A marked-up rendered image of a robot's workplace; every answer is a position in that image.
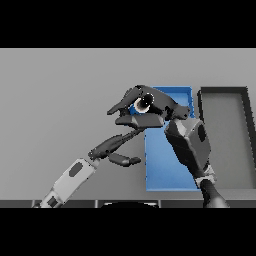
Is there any blue pipe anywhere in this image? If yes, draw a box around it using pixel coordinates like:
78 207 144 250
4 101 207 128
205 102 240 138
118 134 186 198
128 92 156 116

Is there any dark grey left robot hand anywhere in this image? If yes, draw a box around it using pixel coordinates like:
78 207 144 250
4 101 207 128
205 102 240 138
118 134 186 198
87 127 147 168

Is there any dark grey bin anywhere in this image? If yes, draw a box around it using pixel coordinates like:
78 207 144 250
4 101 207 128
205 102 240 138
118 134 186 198
196 86 256 201

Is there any blue bin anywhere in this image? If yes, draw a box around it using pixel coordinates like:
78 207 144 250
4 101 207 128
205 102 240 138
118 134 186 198
144 85 203 192

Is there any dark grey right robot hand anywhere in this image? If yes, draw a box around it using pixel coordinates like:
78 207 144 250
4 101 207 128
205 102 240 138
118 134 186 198
106 84 192 131

